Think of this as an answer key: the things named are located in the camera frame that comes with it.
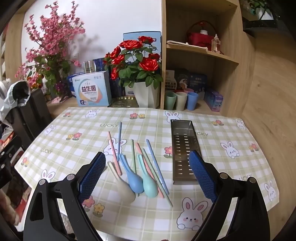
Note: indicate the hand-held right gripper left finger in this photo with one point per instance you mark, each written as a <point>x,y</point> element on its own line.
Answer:
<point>92,176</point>

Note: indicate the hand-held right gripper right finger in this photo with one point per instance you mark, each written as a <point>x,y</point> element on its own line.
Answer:
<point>202,176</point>

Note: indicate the pink chopstick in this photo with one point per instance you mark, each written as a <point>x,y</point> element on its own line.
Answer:
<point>139,148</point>
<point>113,150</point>

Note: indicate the perforated steel utensil tray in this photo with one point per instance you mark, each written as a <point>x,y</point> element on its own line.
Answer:
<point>182,148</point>

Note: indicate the beige spoon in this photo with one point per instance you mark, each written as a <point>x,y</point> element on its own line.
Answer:
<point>126,192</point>

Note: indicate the blue spoon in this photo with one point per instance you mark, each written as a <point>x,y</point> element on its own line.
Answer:
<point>135,183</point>

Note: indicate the green chopstick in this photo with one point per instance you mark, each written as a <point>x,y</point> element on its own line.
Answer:
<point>133,153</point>
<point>152,167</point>

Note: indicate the blue chopstick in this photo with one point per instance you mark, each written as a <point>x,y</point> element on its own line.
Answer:
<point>119,136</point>
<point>155,162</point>

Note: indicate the teal spoon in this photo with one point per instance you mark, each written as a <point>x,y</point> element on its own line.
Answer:
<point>150,187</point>

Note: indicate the black chair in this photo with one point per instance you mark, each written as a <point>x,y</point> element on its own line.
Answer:
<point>34,111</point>

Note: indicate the grey black garment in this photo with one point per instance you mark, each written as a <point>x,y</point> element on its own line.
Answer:
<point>9,99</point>

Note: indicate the blue cup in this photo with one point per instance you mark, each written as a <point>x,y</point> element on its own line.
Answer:
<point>192,102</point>

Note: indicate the beige cup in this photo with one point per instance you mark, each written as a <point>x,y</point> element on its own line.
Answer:
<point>181,102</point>

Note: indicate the purple box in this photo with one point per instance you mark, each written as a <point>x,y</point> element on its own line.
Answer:
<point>214,99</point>

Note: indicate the checked rabbit print tablecloth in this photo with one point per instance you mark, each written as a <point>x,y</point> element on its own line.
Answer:
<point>148,120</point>

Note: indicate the gold metal tray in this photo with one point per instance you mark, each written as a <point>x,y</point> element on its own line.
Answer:
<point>122,102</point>

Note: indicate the green cup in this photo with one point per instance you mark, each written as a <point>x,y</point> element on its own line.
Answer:
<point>170,100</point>

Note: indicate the blue white carton box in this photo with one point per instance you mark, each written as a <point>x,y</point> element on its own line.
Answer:
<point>89,90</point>

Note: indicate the pink cup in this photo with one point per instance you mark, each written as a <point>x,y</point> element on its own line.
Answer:
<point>185,90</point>

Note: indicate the small white box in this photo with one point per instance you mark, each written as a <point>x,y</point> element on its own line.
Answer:
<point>129,92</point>

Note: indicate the blue snack package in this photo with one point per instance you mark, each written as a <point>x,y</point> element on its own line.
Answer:
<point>198,81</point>

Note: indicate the red rose plant white pot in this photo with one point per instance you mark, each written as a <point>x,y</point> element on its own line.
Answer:
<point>143,95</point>

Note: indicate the wooden shelf unit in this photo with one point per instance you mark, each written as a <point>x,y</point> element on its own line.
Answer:
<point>231,78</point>

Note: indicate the white food carton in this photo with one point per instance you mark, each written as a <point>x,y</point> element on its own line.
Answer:
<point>170,78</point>

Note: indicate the dark snack package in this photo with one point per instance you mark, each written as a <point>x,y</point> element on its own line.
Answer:
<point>182,75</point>

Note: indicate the steel cup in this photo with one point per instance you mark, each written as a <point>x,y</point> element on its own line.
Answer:
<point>89,67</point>

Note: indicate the dark blue box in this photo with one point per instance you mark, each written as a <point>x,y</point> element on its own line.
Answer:
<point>100,63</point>

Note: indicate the pink blossom flower arrangement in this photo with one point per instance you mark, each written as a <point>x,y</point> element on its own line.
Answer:
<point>53,39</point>

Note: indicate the glass bottle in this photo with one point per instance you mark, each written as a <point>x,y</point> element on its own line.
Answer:
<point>215,45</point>

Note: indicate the folded newspaper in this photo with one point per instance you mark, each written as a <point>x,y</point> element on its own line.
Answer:
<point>180,43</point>

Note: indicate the red basket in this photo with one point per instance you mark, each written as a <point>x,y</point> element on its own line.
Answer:
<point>198,38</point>

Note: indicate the large light blue box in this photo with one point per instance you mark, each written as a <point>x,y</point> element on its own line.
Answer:
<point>129,37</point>

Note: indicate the green plant white pot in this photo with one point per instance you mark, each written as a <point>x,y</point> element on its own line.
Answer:
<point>266,14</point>

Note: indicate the wall socket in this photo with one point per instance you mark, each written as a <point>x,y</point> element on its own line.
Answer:
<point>75,56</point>

